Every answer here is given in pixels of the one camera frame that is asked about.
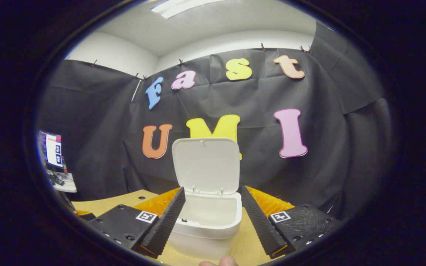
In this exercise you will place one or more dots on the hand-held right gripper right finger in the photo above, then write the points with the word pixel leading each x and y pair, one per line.
pixel 261 225

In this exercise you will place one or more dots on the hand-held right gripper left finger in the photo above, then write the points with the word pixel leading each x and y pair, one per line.
pixel 165 225

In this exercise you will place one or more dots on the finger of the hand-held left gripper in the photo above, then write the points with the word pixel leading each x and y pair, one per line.
pixel 86 216

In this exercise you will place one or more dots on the white desktop garbage bin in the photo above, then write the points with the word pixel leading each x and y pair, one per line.
pixel 205 166

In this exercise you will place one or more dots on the wooden desktop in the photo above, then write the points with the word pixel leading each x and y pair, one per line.
pixel 109 203

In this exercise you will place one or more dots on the white side table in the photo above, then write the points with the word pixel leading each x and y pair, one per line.
pixel 68 186

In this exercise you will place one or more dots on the black keyboard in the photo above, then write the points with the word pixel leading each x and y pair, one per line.
pixel 57 181

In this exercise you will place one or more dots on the small red bottle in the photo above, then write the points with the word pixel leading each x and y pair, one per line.
pixel 64 164

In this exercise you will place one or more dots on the computer monitor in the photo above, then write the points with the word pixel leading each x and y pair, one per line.
pixel 54 149

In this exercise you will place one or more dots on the black backdrop cloth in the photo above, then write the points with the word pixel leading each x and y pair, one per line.
pixel 87 111

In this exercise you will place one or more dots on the long ceiling light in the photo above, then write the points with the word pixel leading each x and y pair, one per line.
pixel 187 7

